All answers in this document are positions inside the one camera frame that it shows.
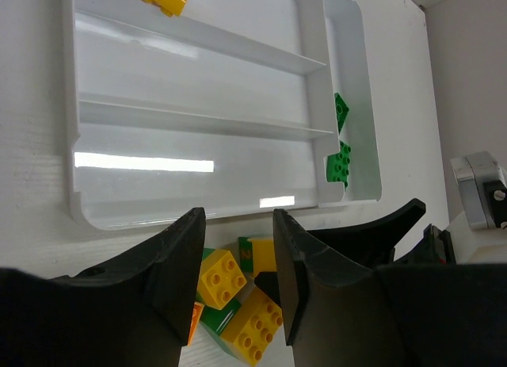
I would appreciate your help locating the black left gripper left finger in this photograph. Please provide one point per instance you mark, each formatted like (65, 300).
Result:
(134, 309)

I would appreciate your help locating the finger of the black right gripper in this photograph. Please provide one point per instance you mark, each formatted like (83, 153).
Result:
(373, 242)

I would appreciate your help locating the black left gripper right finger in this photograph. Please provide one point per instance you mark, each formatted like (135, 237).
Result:
(337, 312)

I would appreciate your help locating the yellow long duplo brick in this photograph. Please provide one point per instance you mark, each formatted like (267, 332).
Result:
(252, 328)

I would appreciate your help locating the green duplo plate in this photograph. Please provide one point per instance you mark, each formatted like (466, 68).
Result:
(337, 165)
(342, 111)

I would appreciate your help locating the yellow curved duplo brick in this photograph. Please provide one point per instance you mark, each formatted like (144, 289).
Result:
(256, 255)

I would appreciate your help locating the yellow square duplo brick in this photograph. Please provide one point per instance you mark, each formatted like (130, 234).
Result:
(220, 278)

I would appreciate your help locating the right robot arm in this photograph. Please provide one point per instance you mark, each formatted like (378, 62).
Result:
(457, 244)

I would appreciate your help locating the orange slope piece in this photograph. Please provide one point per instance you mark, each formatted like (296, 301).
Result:
(197, 312)

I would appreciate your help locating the white divided sorting tray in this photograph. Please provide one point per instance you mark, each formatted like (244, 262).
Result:
(228, 107)

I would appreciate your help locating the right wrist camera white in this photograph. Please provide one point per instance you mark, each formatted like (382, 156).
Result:
(482, 188)

